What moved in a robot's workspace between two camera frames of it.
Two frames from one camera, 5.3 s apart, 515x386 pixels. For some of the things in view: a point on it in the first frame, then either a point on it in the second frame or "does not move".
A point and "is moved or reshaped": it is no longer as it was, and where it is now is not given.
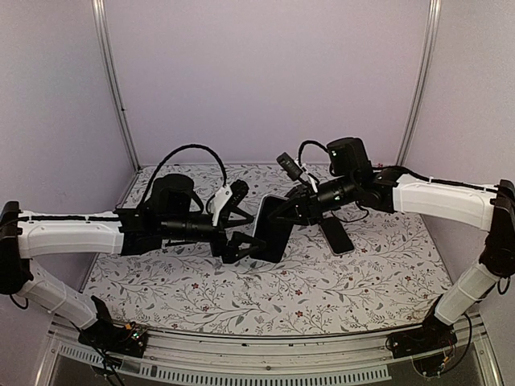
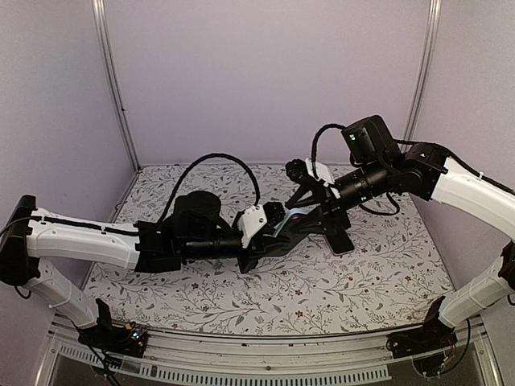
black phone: x=272 y=228 is moved or reshaped
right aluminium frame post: x=423 y=83 does not move
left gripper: x=229 y=251 → x=258 y=250
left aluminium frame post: x=99 y=13 does not move
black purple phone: x=336 y=236 does not move
